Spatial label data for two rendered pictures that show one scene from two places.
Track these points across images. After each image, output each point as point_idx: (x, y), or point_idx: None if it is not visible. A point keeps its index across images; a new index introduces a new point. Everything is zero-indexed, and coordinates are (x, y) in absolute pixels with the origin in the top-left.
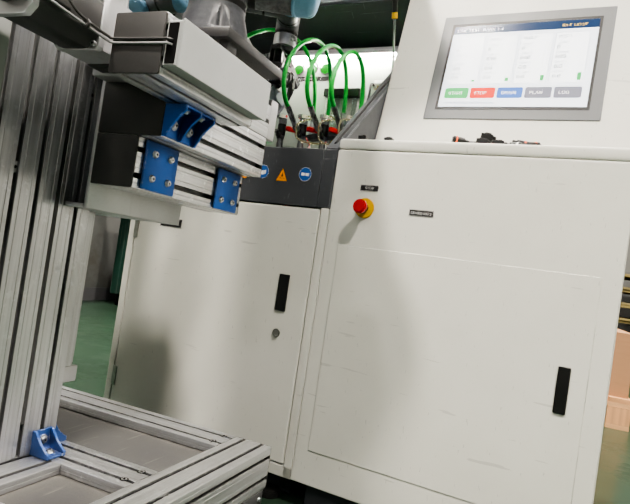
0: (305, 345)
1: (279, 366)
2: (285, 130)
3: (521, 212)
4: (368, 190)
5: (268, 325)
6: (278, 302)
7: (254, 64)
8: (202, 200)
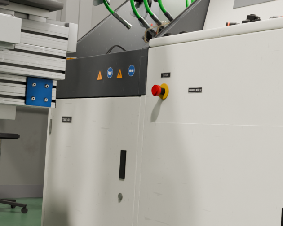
0: (136, 204)
1: (123, 222)
2: (152, 36)
3: (253, 79)
4: (165, 76)
5: (116, 190)
6: (120, 172)
7: (34, 4)
8: (14, 100)
